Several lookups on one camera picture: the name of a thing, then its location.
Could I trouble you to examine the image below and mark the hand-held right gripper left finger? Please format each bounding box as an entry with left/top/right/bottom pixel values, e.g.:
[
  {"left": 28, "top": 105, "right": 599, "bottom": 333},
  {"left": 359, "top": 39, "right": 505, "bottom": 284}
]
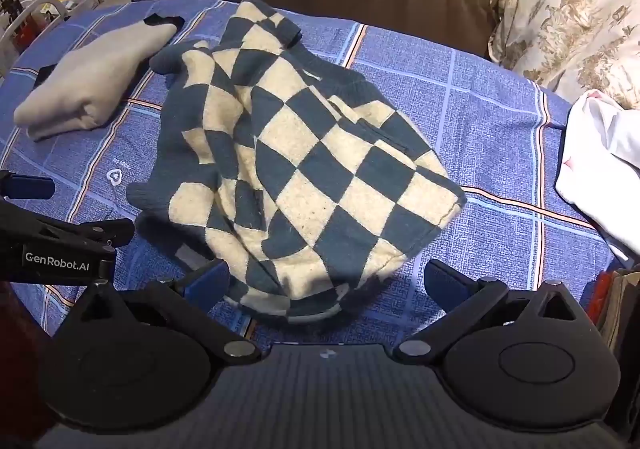
[{"left": 75, "top": 259, "right": 263, "bottom": 365}]

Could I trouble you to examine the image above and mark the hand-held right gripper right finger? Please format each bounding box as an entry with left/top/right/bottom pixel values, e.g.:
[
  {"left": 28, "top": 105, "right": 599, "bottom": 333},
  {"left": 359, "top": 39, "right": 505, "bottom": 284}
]
[{"left": 395, "top": 259, "right": 586, "bottom": 365}]

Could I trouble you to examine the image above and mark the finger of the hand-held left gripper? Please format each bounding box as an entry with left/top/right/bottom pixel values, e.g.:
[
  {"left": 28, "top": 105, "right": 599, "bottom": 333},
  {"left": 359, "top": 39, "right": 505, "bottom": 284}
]
[
  {"left": 37, "top": 218, "right": 136, "bottom": 253},
  {"left": 0, "top": 172, "right": 56, "bottom": 200}
]

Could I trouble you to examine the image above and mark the checkered knit sweater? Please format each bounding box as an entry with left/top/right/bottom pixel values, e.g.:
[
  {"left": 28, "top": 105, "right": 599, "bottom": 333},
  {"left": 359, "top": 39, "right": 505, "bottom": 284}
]
[{"left": 126, "top": 0, "right": 468, "bottom": 322}]

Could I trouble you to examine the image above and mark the folded beige knit sweater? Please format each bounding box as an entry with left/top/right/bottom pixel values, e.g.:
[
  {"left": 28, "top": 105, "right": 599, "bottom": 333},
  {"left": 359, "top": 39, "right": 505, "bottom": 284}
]
[{"left": 13, "top": 15, "right": 183, "bottom": 142}]

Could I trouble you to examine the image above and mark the blue plaid bedsheet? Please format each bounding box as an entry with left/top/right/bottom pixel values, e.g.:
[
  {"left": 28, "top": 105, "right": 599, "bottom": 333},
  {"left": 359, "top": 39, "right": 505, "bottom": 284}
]
[{"left": 0, "top": 0, "right": 618, "bottom": 345}]

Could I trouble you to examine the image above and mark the white cloth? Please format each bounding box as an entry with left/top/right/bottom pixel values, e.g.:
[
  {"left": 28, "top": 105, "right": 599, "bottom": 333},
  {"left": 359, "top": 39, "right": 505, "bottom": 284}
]
[{"left": 555, "top": 89, "right": 640, "bottom": 265}]

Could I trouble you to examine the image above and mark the floral beige quilt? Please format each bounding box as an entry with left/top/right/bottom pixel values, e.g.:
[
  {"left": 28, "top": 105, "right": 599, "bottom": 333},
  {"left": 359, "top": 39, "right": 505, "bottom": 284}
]
[{"left": 487, "top": 0, "right": 640, "bottom": 110}]

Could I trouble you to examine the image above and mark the white metal rail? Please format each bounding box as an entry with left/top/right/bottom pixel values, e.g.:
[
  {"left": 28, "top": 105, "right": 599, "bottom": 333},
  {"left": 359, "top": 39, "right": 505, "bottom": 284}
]
[{"left": 0, "top": 0, "right": 68, "bottom": 65}]

